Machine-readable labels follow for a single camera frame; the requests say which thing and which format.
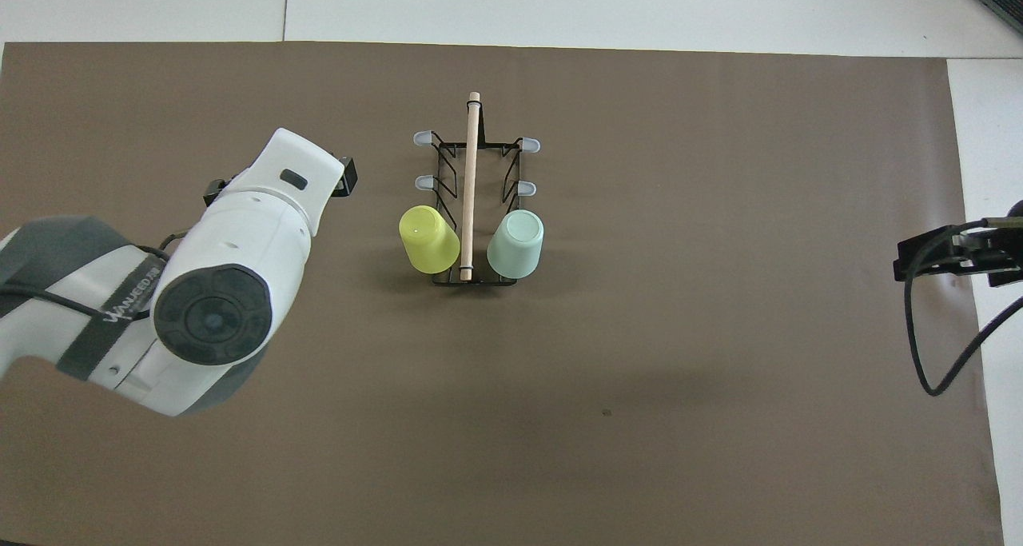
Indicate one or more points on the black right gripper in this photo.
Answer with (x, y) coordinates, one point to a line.
(1003, 254)

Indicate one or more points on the yellow plastic cup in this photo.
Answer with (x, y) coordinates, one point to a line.
(430, 241)

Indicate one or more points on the green plastic cup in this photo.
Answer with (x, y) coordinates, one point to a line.
(515, 244)

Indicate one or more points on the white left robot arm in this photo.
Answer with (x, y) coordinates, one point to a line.
(240, 242)

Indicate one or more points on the brown table mat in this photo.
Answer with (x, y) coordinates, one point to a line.
(639, 410)

